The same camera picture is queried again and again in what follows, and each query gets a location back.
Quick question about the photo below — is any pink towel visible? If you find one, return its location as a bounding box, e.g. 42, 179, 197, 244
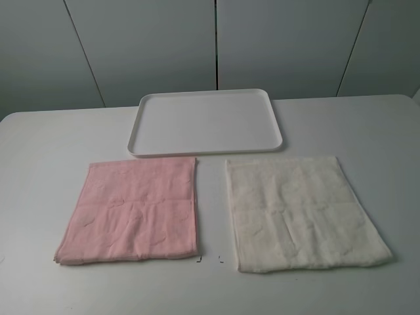
54, 157, 199, 265

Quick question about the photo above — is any white rectangular plastic tray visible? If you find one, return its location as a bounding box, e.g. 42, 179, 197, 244
127, 89, 283, 158

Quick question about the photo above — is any cream white towel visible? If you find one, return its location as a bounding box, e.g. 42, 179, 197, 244
225, 156, 393, 273

